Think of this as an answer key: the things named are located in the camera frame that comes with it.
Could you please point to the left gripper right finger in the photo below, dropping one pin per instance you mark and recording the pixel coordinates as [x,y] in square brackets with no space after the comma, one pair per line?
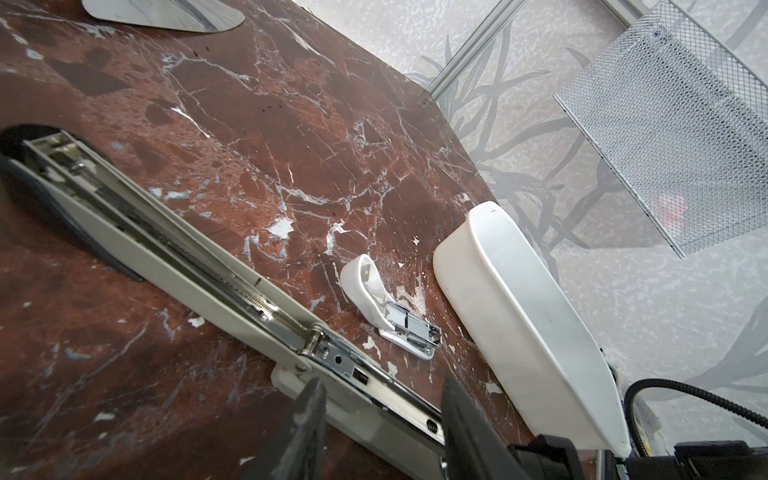
[472,448]

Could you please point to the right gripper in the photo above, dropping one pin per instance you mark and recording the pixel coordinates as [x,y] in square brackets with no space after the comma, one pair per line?
[549,457]

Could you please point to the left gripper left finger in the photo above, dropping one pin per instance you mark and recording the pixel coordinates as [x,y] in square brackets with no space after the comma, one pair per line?
[297,450]

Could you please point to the white mini stapler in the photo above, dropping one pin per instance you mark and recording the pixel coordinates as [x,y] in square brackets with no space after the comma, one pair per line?
[361,282]

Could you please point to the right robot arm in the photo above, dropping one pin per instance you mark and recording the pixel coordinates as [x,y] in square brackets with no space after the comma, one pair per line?
[732,446]

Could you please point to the white oval tray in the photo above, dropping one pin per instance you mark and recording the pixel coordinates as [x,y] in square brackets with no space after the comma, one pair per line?
[541,352]

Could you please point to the pink object in basket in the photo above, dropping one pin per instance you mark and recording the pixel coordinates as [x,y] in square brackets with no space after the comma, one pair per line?
[671,209]

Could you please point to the silver metal trowel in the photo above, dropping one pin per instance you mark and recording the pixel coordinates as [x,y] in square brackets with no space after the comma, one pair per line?
[180,15]

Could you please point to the white wire mesh basket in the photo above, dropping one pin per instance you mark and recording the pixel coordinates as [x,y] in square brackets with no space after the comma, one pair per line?
[671,110]

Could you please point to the aluminium frame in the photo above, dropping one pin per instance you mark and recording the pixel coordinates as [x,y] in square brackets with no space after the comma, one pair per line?
[626,11]

